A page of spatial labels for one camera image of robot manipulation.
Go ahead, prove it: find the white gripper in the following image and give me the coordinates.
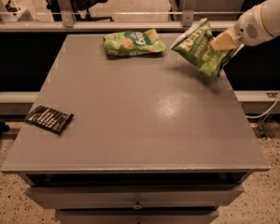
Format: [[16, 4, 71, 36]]
[[209, 5, 273, 51]]

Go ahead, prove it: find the black office chair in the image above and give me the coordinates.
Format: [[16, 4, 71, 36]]
[[45, 0, 114, 21]]

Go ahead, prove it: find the dark brown snack packet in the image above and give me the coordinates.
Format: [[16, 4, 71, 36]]
[[24, 105, 74, 134]]

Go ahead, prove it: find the grey drawer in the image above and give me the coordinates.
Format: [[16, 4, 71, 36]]
[[26, 185, 244, 209], [56, 209, 218, 224]]

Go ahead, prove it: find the grey top drawer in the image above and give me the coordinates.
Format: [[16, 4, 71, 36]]
[[26, 185, 244, 209]]

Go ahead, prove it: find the green jalapeno chip bag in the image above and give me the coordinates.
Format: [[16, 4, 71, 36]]
[[171, 18, 242, 80]]

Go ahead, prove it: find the metal railing frame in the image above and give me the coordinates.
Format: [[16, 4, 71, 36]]
[[0, 0, 280, 34]]

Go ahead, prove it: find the white cable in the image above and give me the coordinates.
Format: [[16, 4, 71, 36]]
[[245, 77, 280, 120]]

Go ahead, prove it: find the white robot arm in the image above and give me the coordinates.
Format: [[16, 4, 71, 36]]
[[209, 0, 280, 50]]

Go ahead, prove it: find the grey lower drawer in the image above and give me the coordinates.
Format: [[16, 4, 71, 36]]
[[56, 209, 218, 224]]

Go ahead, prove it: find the green rice chip bag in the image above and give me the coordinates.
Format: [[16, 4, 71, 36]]
[[103, 29, 166, 57]]

